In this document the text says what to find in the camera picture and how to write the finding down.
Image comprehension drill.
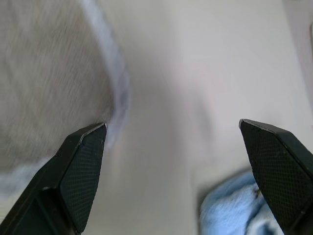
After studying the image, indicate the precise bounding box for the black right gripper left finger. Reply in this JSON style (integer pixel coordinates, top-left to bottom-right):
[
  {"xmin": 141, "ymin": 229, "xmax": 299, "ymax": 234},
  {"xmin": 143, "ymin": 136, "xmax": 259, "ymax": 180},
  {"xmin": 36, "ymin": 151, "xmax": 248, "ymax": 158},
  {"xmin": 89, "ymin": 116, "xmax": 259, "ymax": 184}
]
[{"xmin": 0, "ymin": 123, "xmax": 108, "ymax": 235}]

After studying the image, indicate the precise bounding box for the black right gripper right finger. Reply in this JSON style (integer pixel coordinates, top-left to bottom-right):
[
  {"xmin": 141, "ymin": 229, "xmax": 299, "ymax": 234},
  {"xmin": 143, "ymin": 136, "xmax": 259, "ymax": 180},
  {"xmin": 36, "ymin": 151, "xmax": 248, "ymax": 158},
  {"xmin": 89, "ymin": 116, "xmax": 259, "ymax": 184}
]
[{"xmin": 239, "ymin": 118, "xmax": 313, "ymax": 235}]

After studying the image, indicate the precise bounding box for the beige towel with white trim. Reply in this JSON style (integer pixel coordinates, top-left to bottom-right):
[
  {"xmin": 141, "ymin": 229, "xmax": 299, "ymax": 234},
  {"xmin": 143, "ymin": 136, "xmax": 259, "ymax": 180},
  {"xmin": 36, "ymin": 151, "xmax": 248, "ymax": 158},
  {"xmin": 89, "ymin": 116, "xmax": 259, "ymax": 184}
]
[{"xmin": 0, "ymin": 0, "xmax": 133, "ymax": 204}]

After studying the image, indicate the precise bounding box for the light blue towel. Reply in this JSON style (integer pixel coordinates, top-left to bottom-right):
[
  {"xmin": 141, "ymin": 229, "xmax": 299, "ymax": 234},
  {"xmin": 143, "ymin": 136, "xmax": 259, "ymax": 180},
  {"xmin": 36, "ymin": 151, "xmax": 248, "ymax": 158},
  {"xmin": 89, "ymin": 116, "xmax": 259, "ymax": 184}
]
[{"xmin": 199, "ymin": 168, "xmax": 286, "ymax": 235}]

